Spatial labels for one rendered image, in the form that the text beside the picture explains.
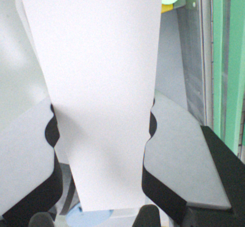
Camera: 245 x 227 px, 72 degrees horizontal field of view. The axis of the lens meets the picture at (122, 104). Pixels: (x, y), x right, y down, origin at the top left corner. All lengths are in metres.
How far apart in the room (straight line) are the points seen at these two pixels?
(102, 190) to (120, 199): 0.02
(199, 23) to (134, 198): 0.30
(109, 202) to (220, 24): 0.30
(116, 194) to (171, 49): 0.39
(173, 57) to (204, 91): 0.14
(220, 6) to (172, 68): 0.22
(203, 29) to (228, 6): 0.06
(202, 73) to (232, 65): 0.08
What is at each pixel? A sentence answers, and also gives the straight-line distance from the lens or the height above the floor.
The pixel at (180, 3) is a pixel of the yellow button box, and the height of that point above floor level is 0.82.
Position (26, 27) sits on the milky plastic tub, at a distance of 0.41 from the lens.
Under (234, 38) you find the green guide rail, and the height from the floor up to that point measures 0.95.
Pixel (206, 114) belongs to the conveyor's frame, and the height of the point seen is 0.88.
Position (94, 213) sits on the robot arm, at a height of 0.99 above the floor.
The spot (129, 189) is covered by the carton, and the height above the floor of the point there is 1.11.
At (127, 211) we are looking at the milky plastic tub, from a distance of 0.91.
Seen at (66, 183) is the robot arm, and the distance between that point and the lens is 0.45.
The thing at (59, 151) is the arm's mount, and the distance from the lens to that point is 0.65.
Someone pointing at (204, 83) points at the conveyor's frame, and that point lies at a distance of 0.41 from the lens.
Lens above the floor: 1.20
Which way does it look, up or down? 58 degrees down
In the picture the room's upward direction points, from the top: 174 degrees clockwise
